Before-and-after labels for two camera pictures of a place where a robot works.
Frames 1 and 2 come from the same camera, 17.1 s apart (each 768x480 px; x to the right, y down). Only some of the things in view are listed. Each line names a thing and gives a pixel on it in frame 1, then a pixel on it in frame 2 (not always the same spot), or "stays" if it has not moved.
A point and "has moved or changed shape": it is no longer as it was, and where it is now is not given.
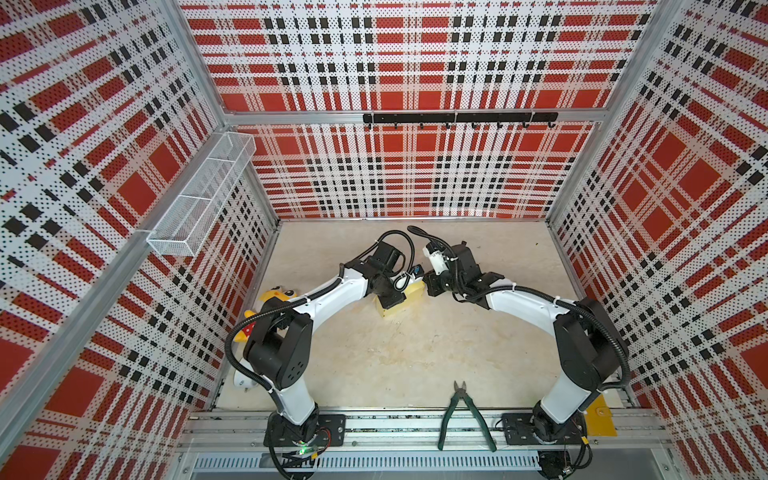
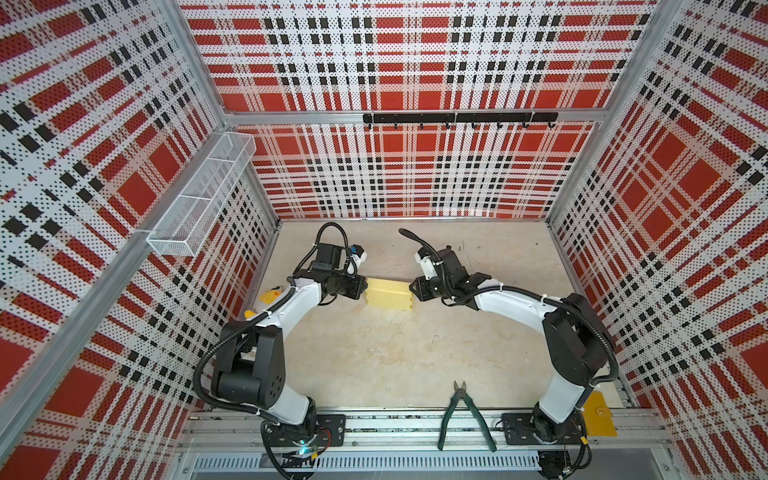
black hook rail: [535, 117] stays
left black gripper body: [387, 294] -> [346, 286]
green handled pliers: [460, 393] stays
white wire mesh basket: [187, 222] stays
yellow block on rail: [600, 419] stays
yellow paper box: [413, 294] has moved or changed shape
